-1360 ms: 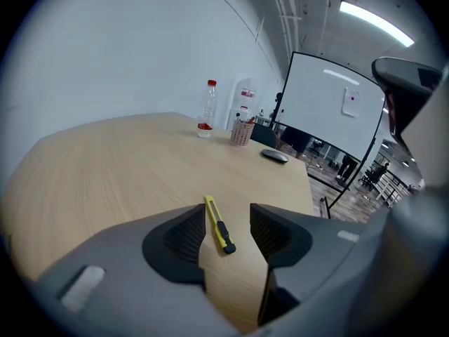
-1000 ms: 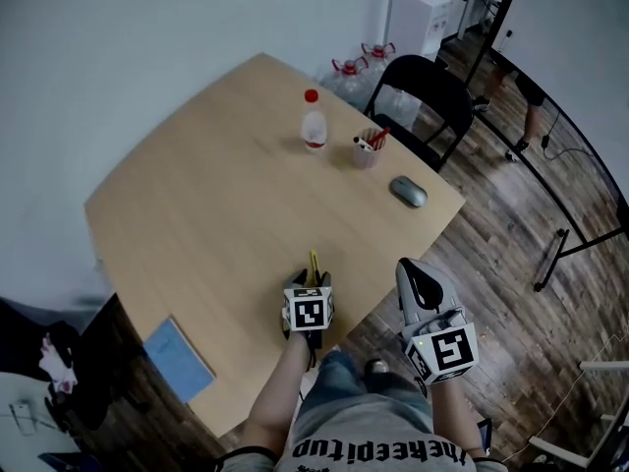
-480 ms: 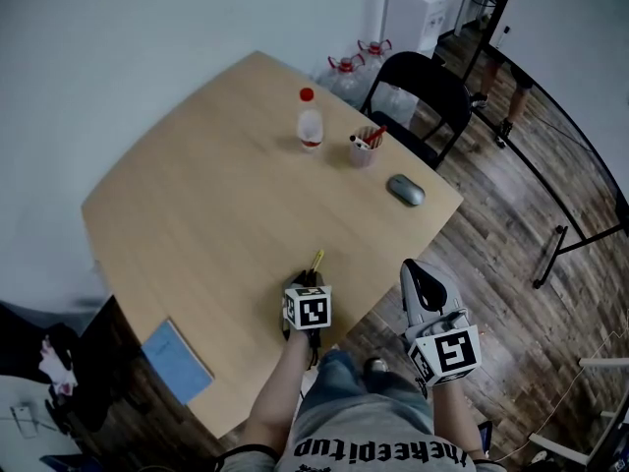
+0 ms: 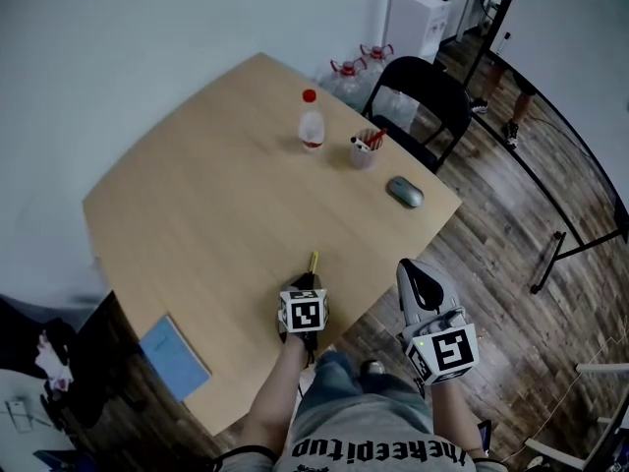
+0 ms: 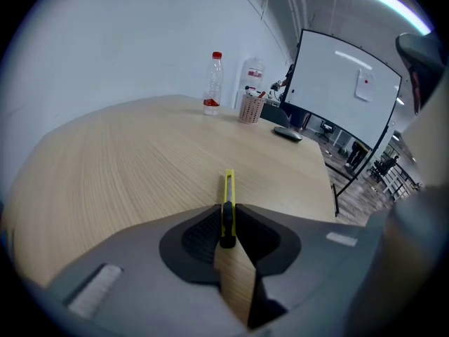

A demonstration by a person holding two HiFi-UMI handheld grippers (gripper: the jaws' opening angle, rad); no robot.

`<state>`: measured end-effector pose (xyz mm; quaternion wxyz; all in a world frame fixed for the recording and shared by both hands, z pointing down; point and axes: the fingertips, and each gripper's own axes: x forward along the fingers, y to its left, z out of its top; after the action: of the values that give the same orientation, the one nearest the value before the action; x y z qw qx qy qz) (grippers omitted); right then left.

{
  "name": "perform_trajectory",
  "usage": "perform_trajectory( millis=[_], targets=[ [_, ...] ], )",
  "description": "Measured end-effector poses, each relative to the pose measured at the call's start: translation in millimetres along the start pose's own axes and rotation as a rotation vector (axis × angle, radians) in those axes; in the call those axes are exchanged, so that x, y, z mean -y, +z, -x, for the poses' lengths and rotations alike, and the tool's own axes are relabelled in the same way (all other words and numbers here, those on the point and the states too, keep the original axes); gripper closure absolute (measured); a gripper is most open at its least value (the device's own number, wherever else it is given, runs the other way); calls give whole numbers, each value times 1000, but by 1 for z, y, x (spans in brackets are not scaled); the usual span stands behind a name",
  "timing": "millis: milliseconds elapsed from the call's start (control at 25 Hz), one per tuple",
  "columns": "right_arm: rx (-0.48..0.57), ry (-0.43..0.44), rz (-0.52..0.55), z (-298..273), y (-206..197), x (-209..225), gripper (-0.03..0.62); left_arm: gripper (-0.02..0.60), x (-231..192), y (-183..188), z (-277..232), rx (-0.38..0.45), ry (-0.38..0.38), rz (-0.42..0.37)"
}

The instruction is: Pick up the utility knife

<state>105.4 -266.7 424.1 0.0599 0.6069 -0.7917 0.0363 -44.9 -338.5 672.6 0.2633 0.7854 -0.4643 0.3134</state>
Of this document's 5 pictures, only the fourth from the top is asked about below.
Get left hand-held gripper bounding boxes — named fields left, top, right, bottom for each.
left=275, top=272, right=330, bottom=354

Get white water dispenser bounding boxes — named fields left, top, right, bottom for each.
left=381, top=0, right=452, bottom=64

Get grey metal rack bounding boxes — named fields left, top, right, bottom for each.
left=456, top=0, right=493, bottom=44

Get black folding chair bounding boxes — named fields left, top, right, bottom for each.
left=360, top=55, right=474, bottom=175

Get clear red-capped water bottle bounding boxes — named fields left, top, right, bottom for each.
left=297, top=88, right=327, bottom=153

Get blue notebook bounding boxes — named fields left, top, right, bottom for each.
left=138, top=314, right=214, bottom=403

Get person's grey printed shirt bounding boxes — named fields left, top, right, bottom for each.
left=210, top=399, right=508, bottom=472

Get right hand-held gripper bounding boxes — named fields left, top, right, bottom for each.
left=395, top=258, right=481, bottom=387

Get person's right forearm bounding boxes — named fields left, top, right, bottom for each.
left=426, top=377, right=486, bottom=457

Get pink pen cup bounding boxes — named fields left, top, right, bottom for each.
left=349, top=128, right=381, bottom=172

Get white furniture frame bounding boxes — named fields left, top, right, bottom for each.
left=523, top=359, right=629, bottom=464

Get white and pink cloth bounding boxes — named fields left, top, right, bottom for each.
left=35, top=328, right=76, bottom=393

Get clear jug with red handle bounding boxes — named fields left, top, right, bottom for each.
left=317, top=58, right=371, bottom=111
left=376, top=88, right=420, bottom=133
left=358, top=41, right=396, bottom=84

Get person's blue denim shorts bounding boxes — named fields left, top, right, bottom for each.
left=293, top=350, right=434, bottom=438

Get person's left forearm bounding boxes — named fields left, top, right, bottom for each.
left=234, top=334, right=310, bottom=462

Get black-framed rolling whiteboard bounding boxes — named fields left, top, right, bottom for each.
left=460, top=0, right=629, bottom=295

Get grey computer mouse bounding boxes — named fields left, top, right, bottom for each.
left=386, top=175, right=426, bottom=209

